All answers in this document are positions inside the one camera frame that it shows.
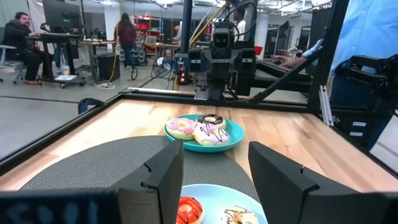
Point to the person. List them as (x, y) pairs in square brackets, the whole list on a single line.
[(240, 26), (127, 37), (18, 40), (367, 31)]

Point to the grey round mat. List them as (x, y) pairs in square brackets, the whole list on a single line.
[(93, 165)]

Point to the black aluminium frame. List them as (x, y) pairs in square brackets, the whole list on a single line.
[(155, 96)]

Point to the large orange chocolate donut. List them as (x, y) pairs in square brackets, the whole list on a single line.
[(217, 121)]

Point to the office chair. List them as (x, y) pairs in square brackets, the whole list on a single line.
[(11, 60)]

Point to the black computer monitor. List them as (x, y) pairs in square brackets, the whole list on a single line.
[(62, 14)]

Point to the white column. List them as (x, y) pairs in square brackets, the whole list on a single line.
[(112, 21)]

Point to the large pink sprinkled donut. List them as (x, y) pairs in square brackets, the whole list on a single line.
[(177, 132)]

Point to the large purple glazed donut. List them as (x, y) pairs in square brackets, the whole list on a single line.
[(211, 138)]

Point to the black workstation desk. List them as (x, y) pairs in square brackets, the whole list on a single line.
[(280, 79)]

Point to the person's hand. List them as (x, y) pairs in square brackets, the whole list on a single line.
[(287, 61)]

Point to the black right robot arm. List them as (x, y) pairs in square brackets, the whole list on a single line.
[(220, 84)]

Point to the small orange donut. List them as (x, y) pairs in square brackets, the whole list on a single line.
[(245, 217)]

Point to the wooden work table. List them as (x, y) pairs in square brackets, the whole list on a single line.
[(102, 62)]

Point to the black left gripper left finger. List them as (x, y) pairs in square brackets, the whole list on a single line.
[(155, 193)]

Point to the red storage shelf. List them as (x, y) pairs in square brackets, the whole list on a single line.
[(149, 34)]

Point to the teal green plate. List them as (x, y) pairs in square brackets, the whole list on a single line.
[(236, 137)]

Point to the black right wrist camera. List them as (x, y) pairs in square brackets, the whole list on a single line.
[(222, 39)]

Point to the small red donut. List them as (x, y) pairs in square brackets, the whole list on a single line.
[(194, 217)]

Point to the black table clamp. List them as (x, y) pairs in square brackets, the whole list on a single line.
[(88, 104)]

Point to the black equipment case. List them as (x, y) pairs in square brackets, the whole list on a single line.
[(363, 102)]

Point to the light blue plate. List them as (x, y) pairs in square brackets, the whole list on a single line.
[(214, 199)]

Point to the black office desk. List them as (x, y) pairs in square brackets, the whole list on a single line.
[(59, 39)]

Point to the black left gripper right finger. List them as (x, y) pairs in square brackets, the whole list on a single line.
[(276, 186)]

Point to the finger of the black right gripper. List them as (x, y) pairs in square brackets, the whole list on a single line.
[(207, 60), (236, 60)]

